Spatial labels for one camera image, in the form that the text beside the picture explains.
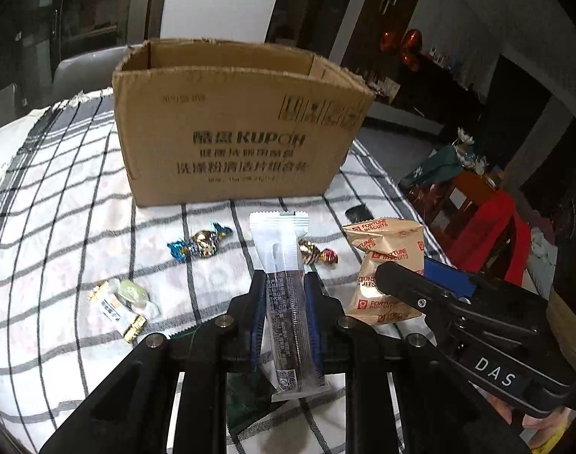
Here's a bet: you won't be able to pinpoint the tan fortune biscuit packet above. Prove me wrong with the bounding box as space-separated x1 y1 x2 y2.
341 217 427 326

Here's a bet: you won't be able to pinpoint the white black snack stick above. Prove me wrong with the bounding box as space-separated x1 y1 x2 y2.
250 211 327 403

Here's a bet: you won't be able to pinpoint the dark green snack packet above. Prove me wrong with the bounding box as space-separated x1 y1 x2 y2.
226 369 283 435

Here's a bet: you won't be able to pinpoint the white gold candy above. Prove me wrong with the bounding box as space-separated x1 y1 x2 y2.
88 279 146 343

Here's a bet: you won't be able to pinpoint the right hand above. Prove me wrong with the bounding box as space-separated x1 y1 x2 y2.
485 392 573 453

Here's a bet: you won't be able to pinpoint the red chair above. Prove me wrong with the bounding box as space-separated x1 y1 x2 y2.
428 170 531 286

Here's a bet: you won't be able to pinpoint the red gold wrapped candy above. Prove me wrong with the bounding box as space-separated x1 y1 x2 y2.
298 240 339 266

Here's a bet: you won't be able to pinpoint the blue gold wrapped candy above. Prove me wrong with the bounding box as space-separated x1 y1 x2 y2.
167 222 233 263

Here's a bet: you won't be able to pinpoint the green mochi candy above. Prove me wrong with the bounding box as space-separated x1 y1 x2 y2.
116 280 160 321

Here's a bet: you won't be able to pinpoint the checkered tablecloth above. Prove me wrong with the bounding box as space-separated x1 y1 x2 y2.
0 86 455 454

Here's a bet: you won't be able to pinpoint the cardboard box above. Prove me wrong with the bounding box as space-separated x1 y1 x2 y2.
112 39 374 207

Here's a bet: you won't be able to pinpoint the red balloons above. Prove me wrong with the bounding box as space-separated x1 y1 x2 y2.
379 29 422 72

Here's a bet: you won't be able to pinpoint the grey chair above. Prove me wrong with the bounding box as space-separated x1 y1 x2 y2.
0 83 20 127
52 46 130 101

